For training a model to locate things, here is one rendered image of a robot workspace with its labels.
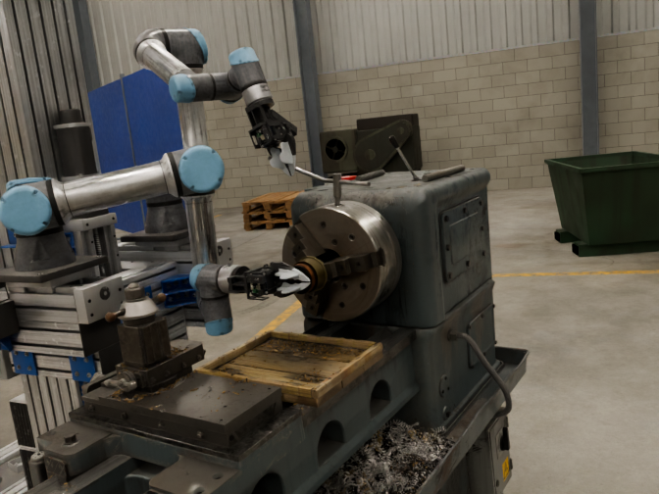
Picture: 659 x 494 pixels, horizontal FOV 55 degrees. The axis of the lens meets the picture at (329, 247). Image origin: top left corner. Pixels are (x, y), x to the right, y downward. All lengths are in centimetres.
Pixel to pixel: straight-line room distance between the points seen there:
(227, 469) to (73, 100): 134
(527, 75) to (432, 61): 164
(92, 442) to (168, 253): 93
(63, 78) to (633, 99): 1040
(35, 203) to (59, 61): 63
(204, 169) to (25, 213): 43
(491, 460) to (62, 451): 137
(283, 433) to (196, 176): 71
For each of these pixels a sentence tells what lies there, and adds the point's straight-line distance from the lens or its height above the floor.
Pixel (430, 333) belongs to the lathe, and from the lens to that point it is 178.
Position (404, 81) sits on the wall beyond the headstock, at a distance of 1184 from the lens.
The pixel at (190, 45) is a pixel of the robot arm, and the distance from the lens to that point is 217.
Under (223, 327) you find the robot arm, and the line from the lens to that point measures 172.
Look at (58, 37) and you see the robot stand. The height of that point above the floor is 179.
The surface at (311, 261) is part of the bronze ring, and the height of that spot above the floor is 112.
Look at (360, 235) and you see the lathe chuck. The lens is 162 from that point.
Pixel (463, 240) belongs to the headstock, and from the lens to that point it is 198.
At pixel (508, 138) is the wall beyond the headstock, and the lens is 1163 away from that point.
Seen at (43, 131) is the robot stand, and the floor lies 151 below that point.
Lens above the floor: 145
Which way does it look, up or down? 11 degrees down
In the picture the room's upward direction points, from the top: 6 degrees counter-clockwise
